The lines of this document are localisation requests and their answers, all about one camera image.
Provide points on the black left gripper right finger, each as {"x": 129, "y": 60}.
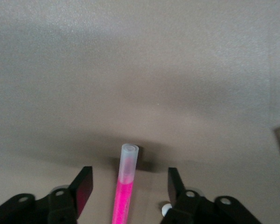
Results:
{"x": 191, "y": 210}

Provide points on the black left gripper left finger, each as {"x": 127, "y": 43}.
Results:
{"x": 60, "y": 205}

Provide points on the pink marker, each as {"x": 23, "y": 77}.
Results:
{"x": 123, "y": 198}

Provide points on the brown table mat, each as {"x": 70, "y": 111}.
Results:
{"x": 140, "y": 70}

